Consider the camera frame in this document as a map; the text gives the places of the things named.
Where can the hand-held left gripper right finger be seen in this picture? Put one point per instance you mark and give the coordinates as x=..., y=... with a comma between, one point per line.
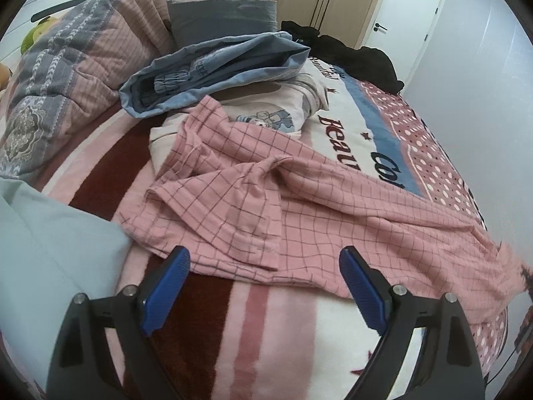
x=363, y=287

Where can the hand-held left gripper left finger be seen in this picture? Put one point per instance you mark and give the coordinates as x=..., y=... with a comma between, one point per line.
x=166, y=283

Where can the pink checked pants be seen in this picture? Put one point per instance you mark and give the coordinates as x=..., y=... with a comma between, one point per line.
x=291, y=200

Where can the light blue pillow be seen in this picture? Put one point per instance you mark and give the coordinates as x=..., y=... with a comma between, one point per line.
x=46, y=254

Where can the pink striped printed blanket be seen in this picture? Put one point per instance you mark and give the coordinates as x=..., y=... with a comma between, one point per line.
x=374, y=141

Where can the cream printed garment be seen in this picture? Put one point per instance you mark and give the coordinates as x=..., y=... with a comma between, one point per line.
x=291, y=104

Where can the blue denim jeans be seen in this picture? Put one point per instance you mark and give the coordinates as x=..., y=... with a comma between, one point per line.
x=216, y=71

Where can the black clothing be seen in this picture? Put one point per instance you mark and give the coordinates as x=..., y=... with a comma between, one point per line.
x=345, y=54

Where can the pink grey patterned quilt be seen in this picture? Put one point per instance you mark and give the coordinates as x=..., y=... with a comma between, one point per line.
x=83, y=58

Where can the grey pillow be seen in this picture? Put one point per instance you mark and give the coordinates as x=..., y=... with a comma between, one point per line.
x=225, y=18

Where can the white door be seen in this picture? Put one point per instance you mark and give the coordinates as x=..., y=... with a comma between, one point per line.
x=395, y=12

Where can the green plush toy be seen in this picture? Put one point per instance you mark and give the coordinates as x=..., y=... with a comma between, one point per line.
x=35, y=33

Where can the beige wardrobe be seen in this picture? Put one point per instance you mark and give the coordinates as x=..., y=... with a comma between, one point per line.
x=320, y=0

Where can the white headboard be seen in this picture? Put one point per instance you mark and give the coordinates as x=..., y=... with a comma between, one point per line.
x=50, y=4

